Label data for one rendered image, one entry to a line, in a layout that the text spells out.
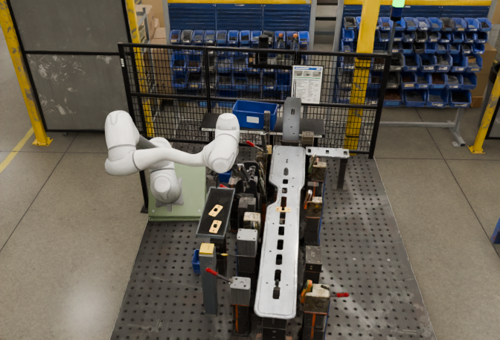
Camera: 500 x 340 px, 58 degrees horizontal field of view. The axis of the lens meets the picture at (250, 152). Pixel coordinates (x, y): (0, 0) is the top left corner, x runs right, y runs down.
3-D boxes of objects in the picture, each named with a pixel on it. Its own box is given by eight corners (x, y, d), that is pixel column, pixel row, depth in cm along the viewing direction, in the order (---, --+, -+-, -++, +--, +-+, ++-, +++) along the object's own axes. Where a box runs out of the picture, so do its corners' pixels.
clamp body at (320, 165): (324, 210, 301) (329, 168, 281) (306, 209, 302) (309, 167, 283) (324, 201, 308) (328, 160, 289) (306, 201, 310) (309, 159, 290)
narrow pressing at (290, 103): (298, 141, 316) (301, 97, 297) (282, 140, 317) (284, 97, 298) (298, 140, 316) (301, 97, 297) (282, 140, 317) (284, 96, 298)
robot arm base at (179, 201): (155, 213, 290) (154, 212, 285) (154, 179, 295) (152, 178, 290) (184, 210, 291) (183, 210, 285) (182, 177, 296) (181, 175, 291)
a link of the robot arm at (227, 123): (218, 137, 211) (213, 154, 200) (216, 108, 201) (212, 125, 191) (241, 138, 210) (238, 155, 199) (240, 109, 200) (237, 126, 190)
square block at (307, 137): (309, 178, 329) (313, 137, 309) (298, 178, 330) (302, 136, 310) (309, 172, 336) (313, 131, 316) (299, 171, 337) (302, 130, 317)
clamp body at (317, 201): (320, 248, 272) (325, 204, 253) (300, 247, 274) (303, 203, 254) (320, 237, 280) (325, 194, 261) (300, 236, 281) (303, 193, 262)
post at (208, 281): (217, 317, 233) (213, 257, 208) (202, 315, 234) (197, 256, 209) (219, 304, 239) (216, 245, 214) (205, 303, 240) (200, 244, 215)
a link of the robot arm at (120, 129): (154, 177, 290) (149, 144, 295) (178, 172, 288) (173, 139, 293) (100, 152, 215) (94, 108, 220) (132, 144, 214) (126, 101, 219)
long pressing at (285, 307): (301, 321, 198) (301, 318, 197) (250, 315, 200) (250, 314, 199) (305, 147, 311) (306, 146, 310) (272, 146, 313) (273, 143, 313)
